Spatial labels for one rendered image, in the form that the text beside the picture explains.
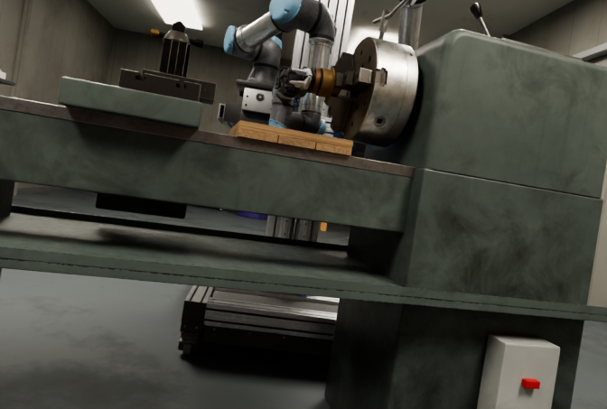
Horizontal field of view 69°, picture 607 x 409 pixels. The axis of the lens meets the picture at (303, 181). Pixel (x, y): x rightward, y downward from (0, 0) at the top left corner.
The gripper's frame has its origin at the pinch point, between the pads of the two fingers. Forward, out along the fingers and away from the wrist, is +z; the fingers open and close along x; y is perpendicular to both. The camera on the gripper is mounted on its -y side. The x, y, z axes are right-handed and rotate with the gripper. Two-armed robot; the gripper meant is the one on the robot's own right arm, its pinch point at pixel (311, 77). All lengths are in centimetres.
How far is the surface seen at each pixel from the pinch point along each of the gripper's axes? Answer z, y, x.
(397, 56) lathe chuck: 10.0, -21.3, 8.2
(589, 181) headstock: 18, -83, -18
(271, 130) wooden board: 14.8, 11.3, -18.8
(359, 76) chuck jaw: 10.3, -11.1, 0.4
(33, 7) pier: -497, 251, 131
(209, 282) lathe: 27, 22, -55
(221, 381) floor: -38, 7, -108
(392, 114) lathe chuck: 10.3, -22.2, -8.0
